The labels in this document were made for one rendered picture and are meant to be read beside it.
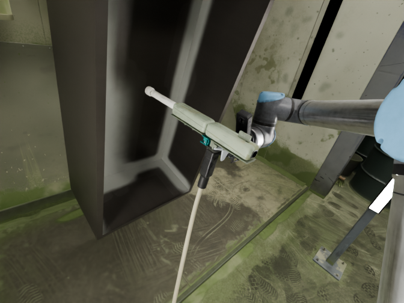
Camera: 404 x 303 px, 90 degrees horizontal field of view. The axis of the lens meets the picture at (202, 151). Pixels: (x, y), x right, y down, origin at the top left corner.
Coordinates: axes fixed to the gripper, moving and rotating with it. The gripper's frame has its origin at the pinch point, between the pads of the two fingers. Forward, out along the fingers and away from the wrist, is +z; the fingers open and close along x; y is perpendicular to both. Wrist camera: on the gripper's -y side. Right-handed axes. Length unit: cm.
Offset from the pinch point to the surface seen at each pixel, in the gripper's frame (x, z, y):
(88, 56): 25.3, 23.8, -13.1
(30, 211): 111, 27, 113
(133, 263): 34, -10, 109
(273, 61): 86, -199, -30
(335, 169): -25, -201, 49
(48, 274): 59, 29, 115
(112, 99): 60, 0, 10
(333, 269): -63, -120, 95
